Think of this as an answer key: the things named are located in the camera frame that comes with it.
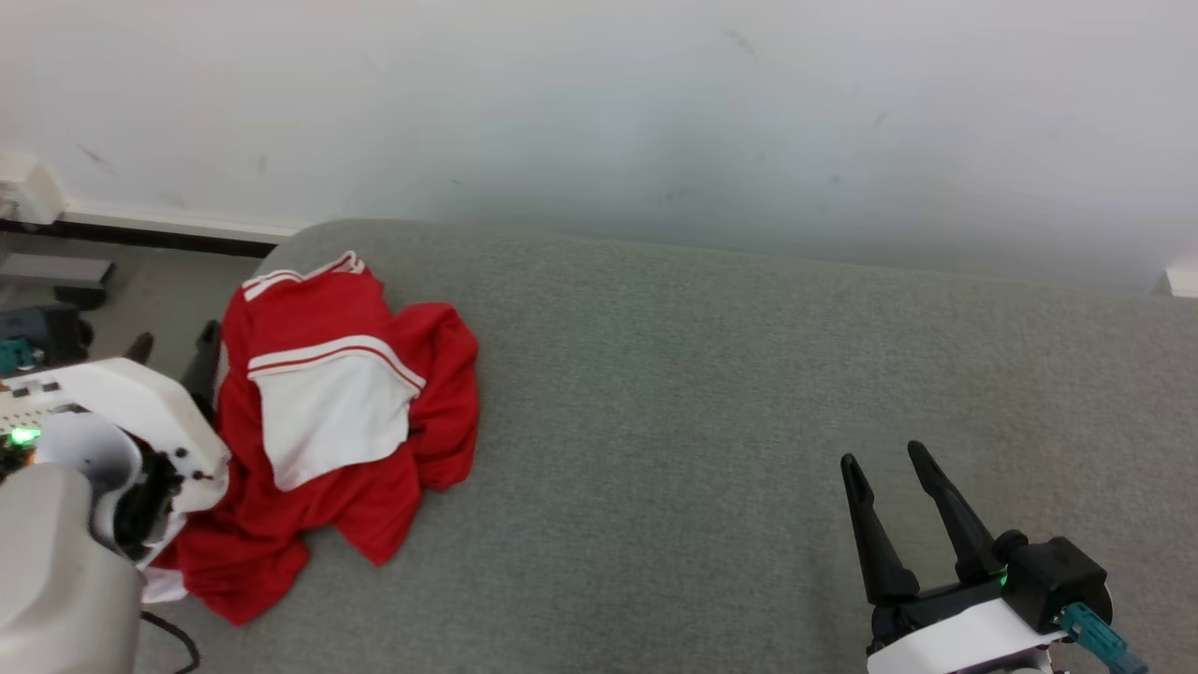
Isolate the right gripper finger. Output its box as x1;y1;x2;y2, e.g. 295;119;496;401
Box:
908;442;1007;586
840;454;920;607

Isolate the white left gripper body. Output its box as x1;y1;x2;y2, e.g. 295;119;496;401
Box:
0;358;232;518

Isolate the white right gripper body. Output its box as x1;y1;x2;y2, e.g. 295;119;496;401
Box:
866;579;1073;674

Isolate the red white basketball jersey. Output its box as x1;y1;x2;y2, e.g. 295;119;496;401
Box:
213;251;481;568

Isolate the grey metal stand foot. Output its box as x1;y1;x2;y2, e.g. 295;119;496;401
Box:
0;253;115;293

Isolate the white black baseboard trim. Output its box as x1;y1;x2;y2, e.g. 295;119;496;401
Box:
58;201;310;258

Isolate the teal right camera connector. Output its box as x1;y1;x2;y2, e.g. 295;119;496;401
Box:
1058;602;1150;674

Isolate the white wall socket box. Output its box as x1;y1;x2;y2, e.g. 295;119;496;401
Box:
0;154;65;226

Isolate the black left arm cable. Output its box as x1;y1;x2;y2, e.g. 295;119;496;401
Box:
140;610;202;674

